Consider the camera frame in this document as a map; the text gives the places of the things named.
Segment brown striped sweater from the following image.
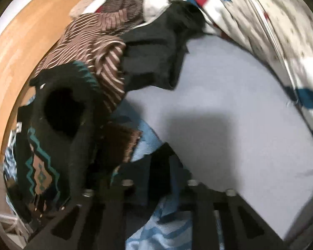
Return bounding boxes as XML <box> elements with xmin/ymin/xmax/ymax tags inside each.
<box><xmin>34</xmin><ymin>0</ymin><xmax>146</xmax><ymax>162</ymax></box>

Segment white star print quilt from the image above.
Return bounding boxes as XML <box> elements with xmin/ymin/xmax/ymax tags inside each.
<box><xmin>143</xmin><ymin>0</ymin><xmax>313</xmax><ymax>157</ymax></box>

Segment blue striped duvet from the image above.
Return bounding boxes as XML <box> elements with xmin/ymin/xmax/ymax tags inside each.
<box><xmin>3</xmin><ymin>107</ymin><xmax>225</xmax><ymax>250</ymax></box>

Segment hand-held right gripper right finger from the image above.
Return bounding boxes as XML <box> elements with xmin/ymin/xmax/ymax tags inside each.
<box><xmin>169</xmin><ymin>145</ymin><xmax>291</xmax><ymax>250</ymax></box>

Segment dark brown fuzzy cloth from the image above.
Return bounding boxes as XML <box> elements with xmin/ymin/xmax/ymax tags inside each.
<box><xmin>102</xmin><ymin>0</ymin><xmax>146</xmax><ymax>24</ymax></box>

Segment black garment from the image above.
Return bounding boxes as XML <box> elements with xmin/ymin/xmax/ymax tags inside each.
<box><xmin>121</xmin><ymin>0</ymin><xmax>206</xmax><ymax>91</ymax></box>

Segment wooden headboard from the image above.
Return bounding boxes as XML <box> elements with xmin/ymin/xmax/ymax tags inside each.
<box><xmin>0</xmin><ymin>0</ymin><xmax>136</xmax><ymax>162</ymax></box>

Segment black patterned sweater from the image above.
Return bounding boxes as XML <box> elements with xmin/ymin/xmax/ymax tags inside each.
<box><xmin>5</xmin><ymin>61</ymin><xmax>106</xmax><ymax>214</ymax></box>

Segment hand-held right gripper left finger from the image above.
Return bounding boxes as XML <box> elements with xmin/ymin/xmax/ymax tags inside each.
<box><xmin>21</xmin><ymin>143</ymin><xmax>173</xmax><ymax>250</ymax></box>

